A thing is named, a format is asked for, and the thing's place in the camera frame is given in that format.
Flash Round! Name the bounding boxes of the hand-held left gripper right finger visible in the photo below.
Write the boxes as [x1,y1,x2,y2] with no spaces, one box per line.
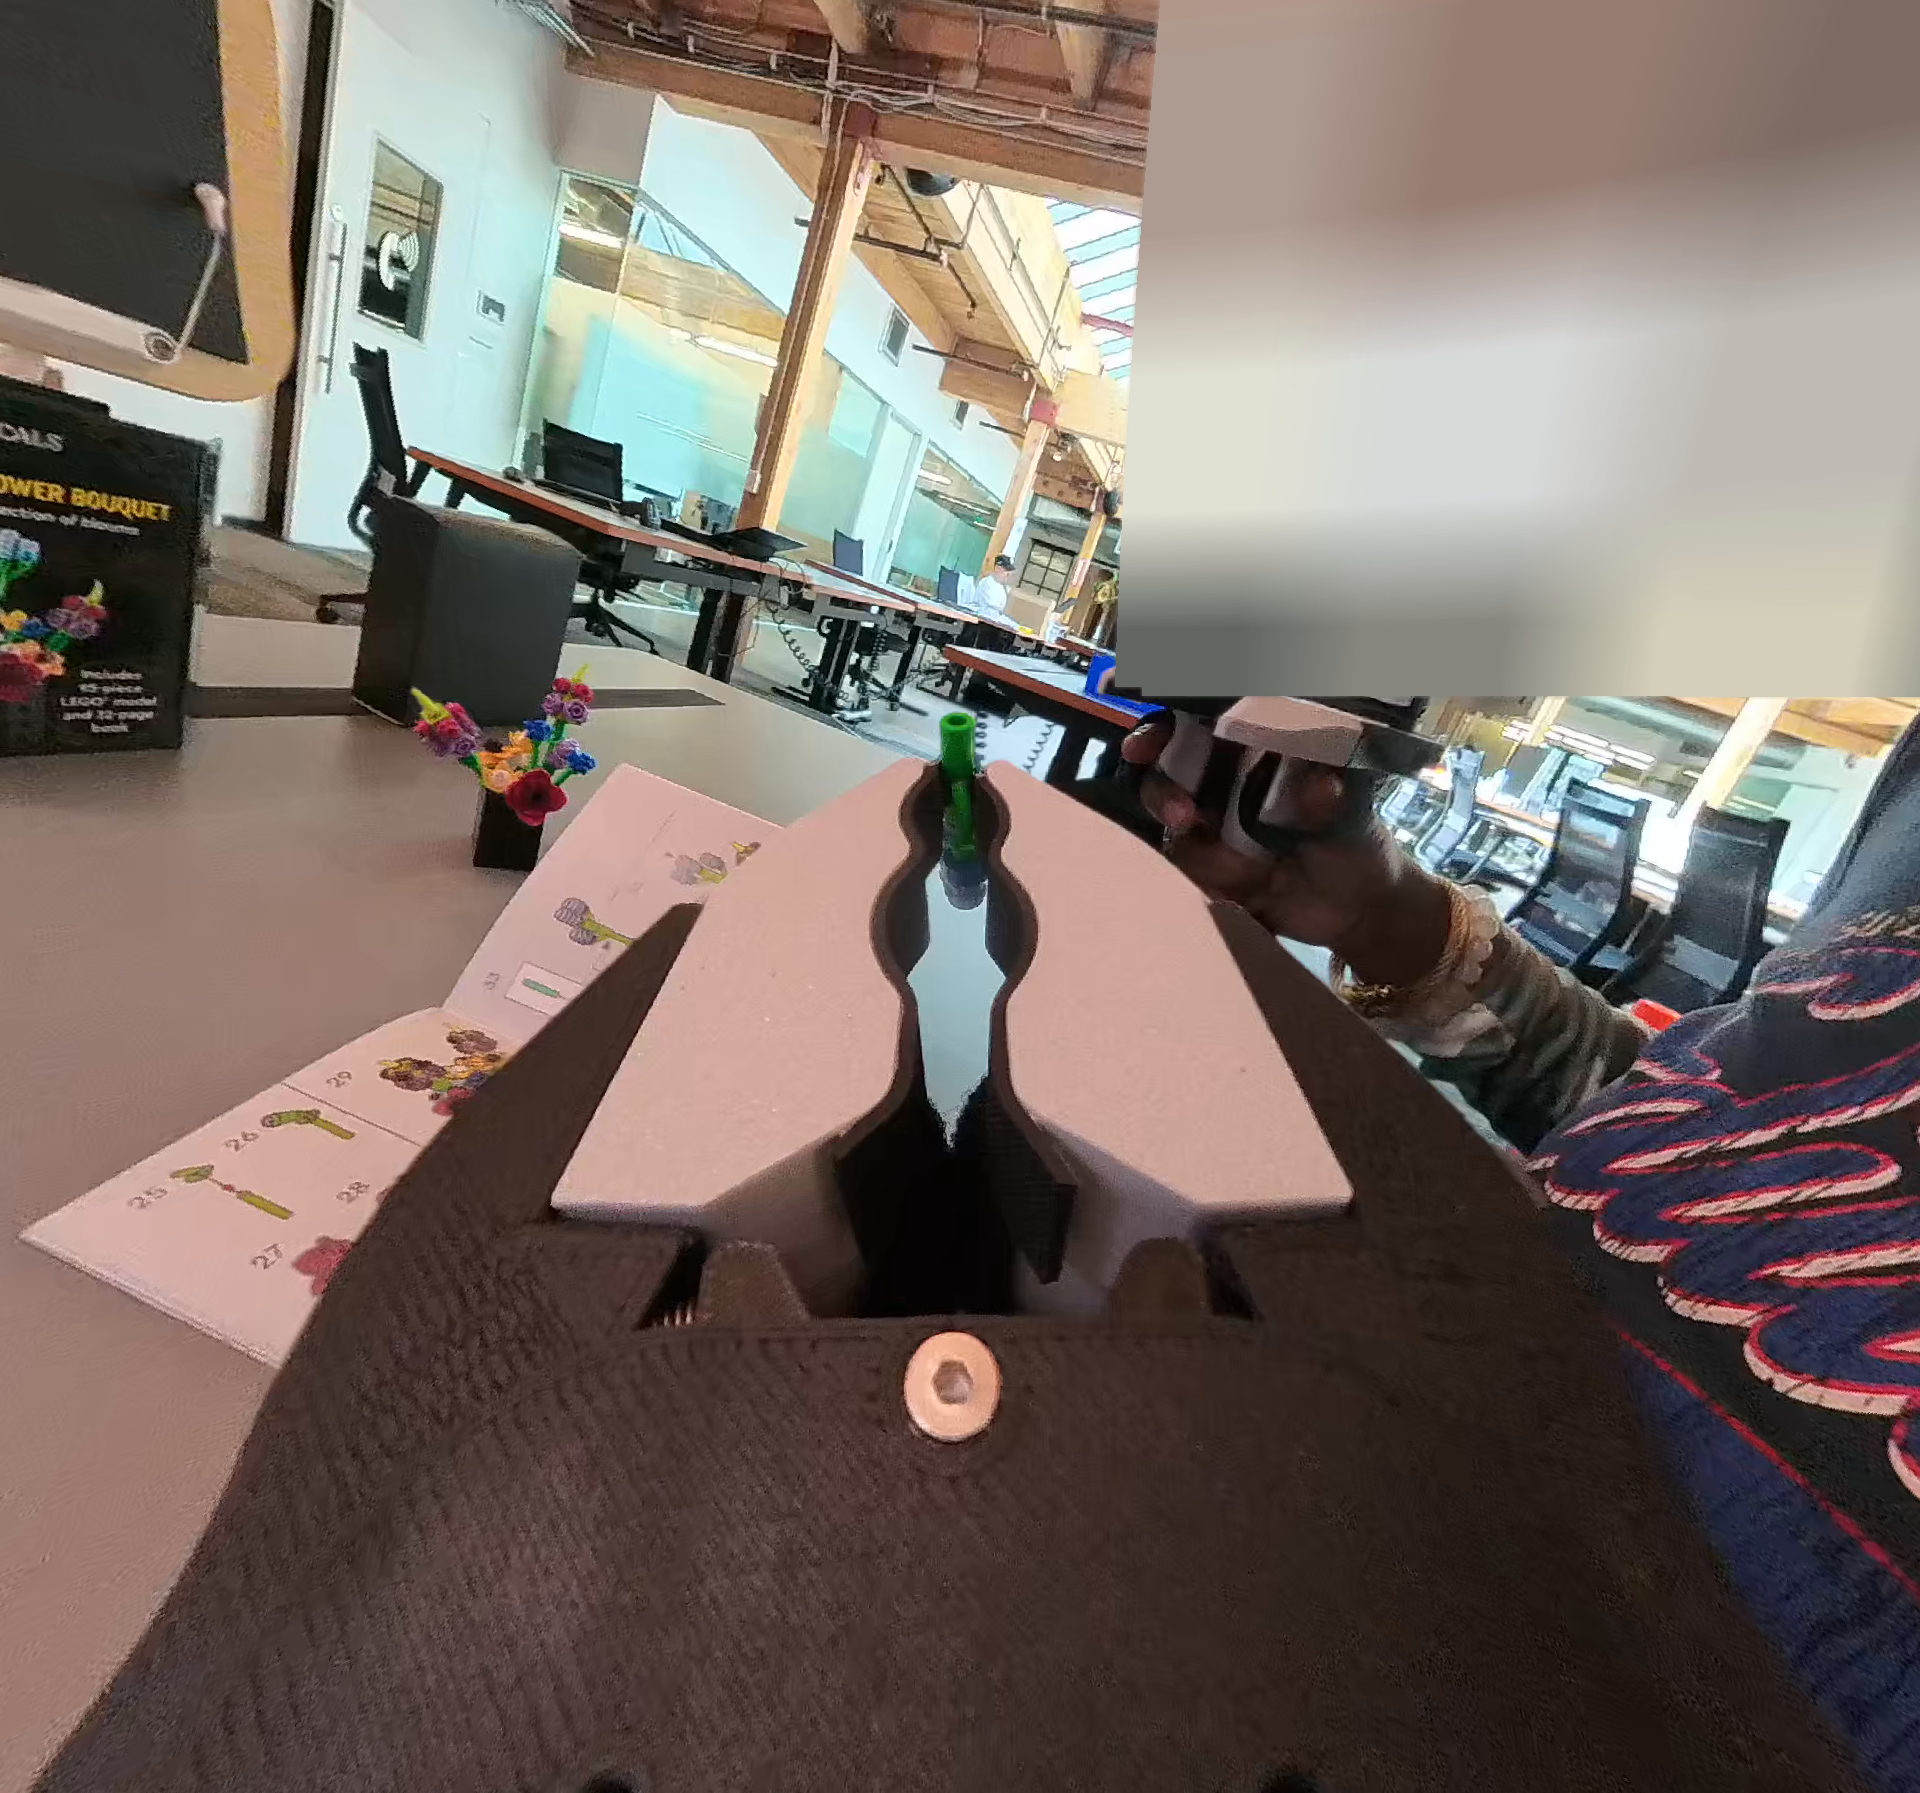
[965,757,1356,1297]

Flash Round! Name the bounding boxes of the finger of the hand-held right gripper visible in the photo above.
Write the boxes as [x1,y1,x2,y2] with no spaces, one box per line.
[1211,695,1361,767]

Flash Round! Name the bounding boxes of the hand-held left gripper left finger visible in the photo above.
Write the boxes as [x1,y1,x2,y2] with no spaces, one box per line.
[550,754,964,1320]

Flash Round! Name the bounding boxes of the green lego connector piece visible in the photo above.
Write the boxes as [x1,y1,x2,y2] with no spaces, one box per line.
[935,710,995,872]

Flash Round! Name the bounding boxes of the person's right forearm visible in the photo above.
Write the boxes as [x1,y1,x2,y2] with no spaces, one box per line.
[1411,913,1657,1156]

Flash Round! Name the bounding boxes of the lego flower bouquet model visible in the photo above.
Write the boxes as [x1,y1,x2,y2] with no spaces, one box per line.
[409,665,603,874]

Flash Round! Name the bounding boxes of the lego instruction booklet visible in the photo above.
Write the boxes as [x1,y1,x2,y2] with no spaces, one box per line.
[21,759,785,1368]

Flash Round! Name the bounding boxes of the black lego set box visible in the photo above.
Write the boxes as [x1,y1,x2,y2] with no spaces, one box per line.
[0,374,223,759]

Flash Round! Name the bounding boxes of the person's right hand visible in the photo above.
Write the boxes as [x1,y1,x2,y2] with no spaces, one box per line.
[1117,713,1479,991]

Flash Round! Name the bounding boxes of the black office chair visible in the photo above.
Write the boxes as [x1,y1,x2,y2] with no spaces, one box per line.
[344,341,441,557]
[1561,771,1792,1009]

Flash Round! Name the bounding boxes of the black rectangular block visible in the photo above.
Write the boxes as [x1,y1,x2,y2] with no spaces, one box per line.
[348,493,590,734]

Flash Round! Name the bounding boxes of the wooden office desk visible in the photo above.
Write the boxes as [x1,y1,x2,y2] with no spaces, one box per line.
[405,446,849,715]

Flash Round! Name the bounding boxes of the person's black lettered jersey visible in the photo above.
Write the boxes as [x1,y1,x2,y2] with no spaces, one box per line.
[1527,713,1920,1793]

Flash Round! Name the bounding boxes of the beaded bracelets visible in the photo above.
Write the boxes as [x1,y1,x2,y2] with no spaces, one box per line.
[1327,878,1505,1025]

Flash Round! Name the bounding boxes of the wooden support post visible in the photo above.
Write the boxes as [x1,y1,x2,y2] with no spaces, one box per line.
[739,98,881,536]

